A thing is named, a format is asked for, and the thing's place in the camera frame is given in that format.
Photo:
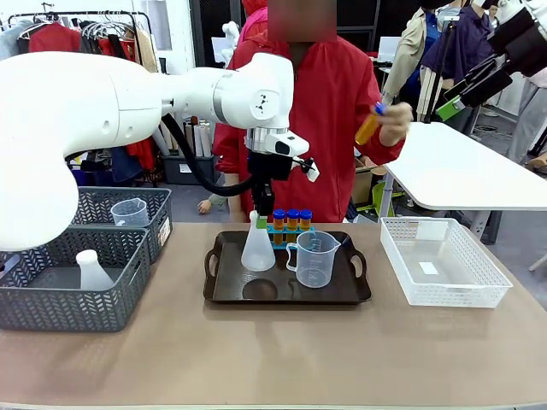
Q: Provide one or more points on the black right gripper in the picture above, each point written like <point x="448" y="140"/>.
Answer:
<point x="525" y="42"/>

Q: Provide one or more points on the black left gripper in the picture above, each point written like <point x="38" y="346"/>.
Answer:
<point x="269" y="166"/>

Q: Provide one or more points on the clear plastic measuring cup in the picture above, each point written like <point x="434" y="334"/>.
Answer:
<point x="314" y="265"/>
<point x="128" y="213"/>

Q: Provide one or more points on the amber tube with blue cap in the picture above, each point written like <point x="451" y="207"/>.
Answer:
<point x="306" y="218"/>
<point x="292" y="220"/>
<point x="279" y="220"/>
<point x="367" y="128"/>

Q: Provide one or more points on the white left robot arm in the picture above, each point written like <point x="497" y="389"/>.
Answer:
<point x="85" y="107"/>

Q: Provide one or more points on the person's left forearm red sleeve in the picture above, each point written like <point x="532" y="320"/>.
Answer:
<point x="380" y="154"/>

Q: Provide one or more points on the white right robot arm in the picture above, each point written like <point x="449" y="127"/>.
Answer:
<point x="534" y="6"/>

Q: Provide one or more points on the person's left hand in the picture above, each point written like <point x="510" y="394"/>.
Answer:
<point x="397" y="121"/>

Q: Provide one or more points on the black tripod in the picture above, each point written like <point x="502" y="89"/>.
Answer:
<point x="438" y="77"/>

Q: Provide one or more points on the figure in purple jacket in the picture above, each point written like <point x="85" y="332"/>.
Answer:
<point x="466" y="42"/>

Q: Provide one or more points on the blue test tube rack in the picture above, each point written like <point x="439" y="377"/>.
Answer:
<point x="278" y="244"/>

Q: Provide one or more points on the mannequin hand on floor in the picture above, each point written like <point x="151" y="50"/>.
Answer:
<point x="211" y="204"/>

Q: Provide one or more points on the bystander in grey trousers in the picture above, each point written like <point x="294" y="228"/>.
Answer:
<point x="527" y="119"/>

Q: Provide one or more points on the figure in beige coat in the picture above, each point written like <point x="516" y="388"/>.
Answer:
<point x="412" y="55"/>

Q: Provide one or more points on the grey storage box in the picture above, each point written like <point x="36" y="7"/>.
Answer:
<point x="188" y="168"/>

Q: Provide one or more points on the white side table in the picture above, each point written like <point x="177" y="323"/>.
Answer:
<point x="461" y="171"/>

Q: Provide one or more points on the rolled paper tubes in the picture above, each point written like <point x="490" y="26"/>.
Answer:
<point x="198" y="136"/>

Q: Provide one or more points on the grey basket with white label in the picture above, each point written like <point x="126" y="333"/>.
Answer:
<point x="158" y="200"/>

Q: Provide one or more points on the cardboard box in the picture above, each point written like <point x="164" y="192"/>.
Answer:
<point x="363" y="183"/>

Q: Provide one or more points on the person in red jacket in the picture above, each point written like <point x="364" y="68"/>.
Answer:
<point x="333" y="107"/>

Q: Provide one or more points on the green stool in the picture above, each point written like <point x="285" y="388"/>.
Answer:
<point x="382" y="196"/>

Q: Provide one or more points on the dark brown serving tray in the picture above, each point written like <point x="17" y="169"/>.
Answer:
<point x="342" y="290"/>

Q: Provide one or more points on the beige hanging garment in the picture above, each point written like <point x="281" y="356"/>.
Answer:
<point x="147" y="51"/>

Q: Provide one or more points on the white plastic lattice basket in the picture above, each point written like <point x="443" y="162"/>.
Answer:
<point x="470" y="294"/>

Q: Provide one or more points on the black clothes rack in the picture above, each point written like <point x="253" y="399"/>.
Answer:
<point x="141" y="15"/>

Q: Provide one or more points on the grey plastic lattice basket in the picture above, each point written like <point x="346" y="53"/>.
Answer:
<point x="64" y="307"/>

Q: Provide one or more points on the red hanging garment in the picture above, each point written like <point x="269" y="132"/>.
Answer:
<point x="53" y="40"/>

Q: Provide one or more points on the grey hanging garment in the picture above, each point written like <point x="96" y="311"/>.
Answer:
<point x="10" y="40"/>

